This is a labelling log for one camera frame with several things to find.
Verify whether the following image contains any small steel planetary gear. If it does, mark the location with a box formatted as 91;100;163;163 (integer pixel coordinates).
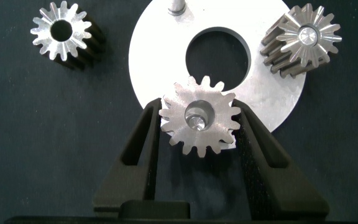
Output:
29;0;107;71
259;2;343;79
158;75;242;159

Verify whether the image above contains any dark rubber work mat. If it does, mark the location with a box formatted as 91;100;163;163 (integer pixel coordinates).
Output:
0;0;358;223

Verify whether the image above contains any round white carrier plate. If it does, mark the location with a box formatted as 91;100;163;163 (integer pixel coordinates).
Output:
128;0;306;149

